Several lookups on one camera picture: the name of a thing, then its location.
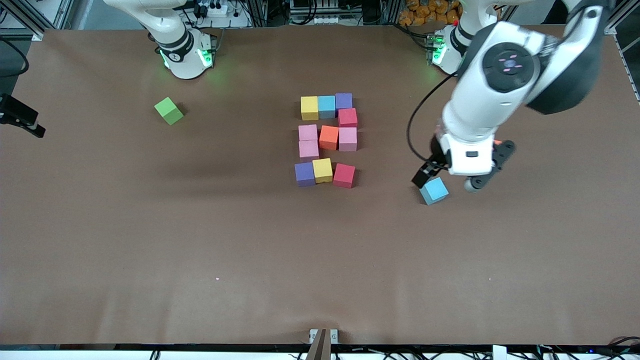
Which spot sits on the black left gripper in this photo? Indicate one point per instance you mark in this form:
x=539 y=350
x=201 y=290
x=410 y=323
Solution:
x=436 y=156

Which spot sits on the red foam cube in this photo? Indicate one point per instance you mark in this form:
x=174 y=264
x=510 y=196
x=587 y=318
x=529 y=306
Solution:
x=347 y=118
x=344 y=175

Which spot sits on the pink foam cube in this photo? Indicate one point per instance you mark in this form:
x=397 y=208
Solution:
x=308 y=132
x=309 y=151
x=348 y=139

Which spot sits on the yellow foam cube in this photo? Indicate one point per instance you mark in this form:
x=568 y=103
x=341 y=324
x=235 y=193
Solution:
x=309 y=107
x=323 y=170

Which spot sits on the purple foam cube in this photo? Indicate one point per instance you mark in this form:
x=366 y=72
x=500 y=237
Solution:
x=344 y=100
x=304 y=174

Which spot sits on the blue foam cube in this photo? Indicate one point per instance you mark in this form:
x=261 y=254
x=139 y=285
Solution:
x=434 y=191
x=327 y=106

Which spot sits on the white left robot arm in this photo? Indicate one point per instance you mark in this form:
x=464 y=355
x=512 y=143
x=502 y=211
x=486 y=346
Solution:
x=480 y=110

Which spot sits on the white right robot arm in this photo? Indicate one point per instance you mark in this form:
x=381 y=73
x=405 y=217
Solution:
x=185 y=60

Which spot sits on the green foam cube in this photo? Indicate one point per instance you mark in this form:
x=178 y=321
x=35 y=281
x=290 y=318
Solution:
x=169 y=111

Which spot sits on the brown table cover sheet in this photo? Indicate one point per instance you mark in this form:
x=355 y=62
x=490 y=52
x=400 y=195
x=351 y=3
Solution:
x=320 y=290

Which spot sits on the orange bagged items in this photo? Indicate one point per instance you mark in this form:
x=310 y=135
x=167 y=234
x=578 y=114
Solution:
x=425 y=12

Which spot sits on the white power strip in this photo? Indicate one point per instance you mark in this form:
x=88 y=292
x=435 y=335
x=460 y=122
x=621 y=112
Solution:
x=217 y=9
x=327 y=20

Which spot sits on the aluminium frame rail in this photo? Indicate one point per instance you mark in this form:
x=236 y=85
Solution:
x=25 y=20
x=620 y=20

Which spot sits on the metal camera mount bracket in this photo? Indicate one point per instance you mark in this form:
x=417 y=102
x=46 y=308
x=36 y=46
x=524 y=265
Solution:
x=323 y=340

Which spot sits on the perforated table edge rail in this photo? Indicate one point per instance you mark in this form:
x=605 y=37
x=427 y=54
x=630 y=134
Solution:
x=631 y=75

